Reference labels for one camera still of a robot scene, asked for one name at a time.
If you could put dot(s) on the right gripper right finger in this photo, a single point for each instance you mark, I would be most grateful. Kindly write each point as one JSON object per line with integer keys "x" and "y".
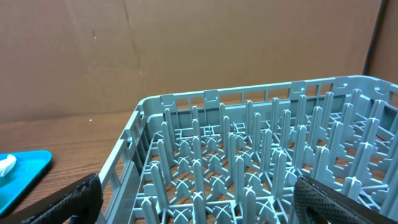
{"x": 315, "y": 202}

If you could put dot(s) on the teal serving tray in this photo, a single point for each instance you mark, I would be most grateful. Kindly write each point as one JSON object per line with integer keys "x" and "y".
{"x": 30, "y": 167}

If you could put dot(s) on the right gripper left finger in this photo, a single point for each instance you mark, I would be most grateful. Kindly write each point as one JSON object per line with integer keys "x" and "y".
{"x": 79, "y": 202}

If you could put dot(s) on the grey dishwasher rack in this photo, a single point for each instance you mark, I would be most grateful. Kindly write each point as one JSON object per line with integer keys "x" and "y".
{"x": 233, "y": 155}

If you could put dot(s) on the white napkin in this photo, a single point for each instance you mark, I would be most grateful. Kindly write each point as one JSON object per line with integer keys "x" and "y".
{"x": 7, "y": 164}

